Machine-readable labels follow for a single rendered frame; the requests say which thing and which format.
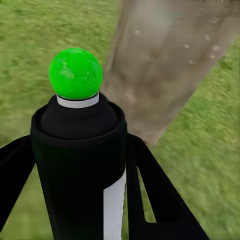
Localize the pesticide atomizer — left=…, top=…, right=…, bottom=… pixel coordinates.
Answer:
left=30, top=47, right=128, bottom=240

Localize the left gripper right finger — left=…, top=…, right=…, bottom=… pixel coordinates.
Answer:
left=125, top=133, right=210, bottom=240

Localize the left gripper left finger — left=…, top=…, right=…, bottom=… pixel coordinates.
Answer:
left=0, top=135, right=36, bottom=232

